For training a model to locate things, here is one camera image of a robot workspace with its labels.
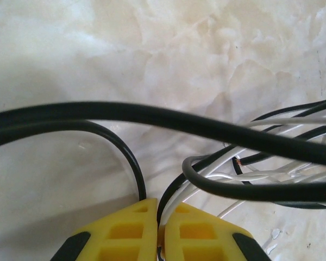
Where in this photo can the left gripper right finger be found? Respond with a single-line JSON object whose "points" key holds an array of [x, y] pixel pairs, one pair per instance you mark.
{"points": [[195, 233]]}

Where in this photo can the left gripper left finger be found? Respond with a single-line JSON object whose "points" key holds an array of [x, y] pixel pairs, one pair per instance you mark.
{"points": [[125, 233]]}

